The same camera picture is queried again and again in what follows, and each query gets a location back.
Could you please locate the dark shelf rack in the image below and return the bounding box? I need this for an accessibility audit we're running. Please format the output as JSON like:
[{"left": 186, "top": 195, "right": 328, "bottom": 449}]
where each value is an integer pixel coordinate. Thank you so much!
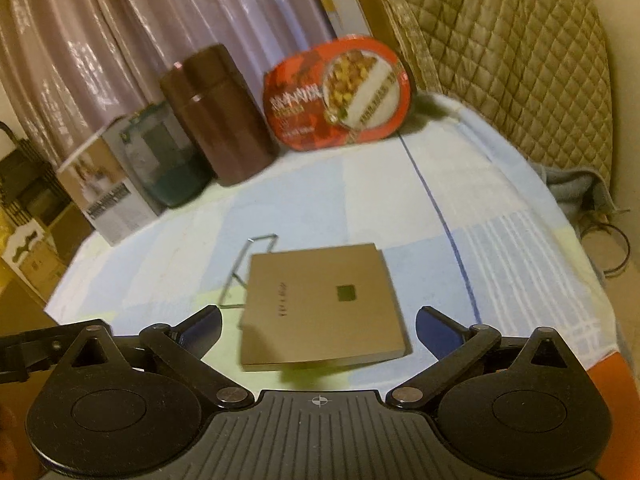
[{"left": 1, "top": 122, "right": 72, "bottom": 226}]

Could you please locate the red instant rice meal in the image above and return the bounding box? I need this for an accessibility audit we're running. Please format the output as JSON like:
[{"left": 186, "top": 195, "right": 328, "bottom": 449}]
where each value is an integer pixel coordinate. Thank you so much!
[{"left": 262, "top": 35, "right": 413, "bottom": 151}]

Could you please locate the wire metal stand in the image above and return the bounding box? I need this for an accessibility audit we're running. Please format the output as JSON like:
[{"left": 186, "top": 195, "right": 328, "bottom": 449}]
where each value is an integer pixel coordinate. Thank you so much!
[{"left": 217, "top": 233, "right": 279, "bottom": 309}]

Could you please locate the pink curtain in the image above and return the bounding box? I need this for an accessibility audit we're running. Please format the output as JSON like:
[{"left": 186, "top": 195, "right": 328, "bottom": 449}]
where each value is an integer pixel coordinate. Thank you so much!
[{"left": 1, "top": 0, "right": 333, "bottom": 166}]

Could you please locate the cardboard box on floor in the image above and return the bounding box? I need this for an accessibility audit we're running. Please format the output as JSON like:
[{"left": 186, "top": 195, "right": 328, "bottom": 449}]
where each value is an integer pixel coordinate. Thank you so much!
[{"left": 2, "top": 219, "right": 67, "bottom": 302}]

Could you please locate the open brown cardboard box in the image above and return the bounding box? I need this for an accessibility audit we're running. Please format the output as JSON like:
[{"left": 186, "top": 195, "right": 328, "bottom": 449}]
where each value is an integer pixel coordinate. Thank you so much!
[{"left": 0, "top": 260, "right": 58, "bottom": 336}]

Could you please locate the white product box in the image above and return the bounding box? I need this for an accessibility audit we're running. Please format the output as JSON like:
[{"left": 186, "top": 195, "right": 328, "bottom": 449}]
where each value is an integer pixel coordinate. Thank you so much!
[{"left": 56, "top": 116, "right": 165, "bottom": 246}]

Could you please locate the green glass jar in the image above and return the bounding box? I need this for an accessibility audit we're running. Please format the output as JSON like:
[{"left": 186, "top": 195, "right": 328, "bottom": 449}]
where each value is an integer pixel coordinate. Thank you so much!
[{"left": 119, "top": 102, "right": 214, "bottom": 208}]

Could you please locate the beige quilted chair cover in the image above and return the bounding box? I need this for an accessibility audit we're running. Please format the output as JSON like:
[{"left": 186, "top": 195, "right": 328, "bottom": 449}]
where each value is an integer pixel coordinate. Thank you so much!
[{"left": 382, "top": 0, "right": 614, "bottom": 181}]

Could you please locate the grey cloth on seat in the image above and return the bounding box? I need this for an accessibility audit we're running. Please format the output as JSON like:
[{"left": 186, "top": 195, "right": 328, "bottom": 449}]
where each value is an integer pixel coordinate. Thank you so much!
[{"left": 531, "top": 161, "right": 629, "bottom": 279}]

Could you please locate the brown metal canister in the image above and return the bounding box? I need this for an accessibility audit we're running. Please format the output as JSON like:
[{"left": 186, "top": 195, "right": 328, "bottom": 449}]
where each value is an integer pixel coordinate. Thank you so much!
[{"left": 160, "top": 44, "right": 279, "bottom": 186}]

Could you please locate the plaid tablecloth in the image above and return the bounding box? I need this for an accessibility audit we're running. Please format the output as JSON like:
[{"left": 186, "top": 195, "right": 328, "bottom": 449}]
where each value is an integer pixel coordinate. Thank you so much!
[{"left": 46, "top": 96, "right": 618, "bottom": 391}]

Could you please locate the gold box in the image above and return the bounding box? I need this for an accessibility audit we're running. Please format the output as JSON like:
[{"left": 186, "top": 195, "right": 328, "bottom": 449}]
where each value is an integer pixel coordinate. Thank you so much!
[{"left": 240, "top": 244, "right": 409, "bottom": 370}]

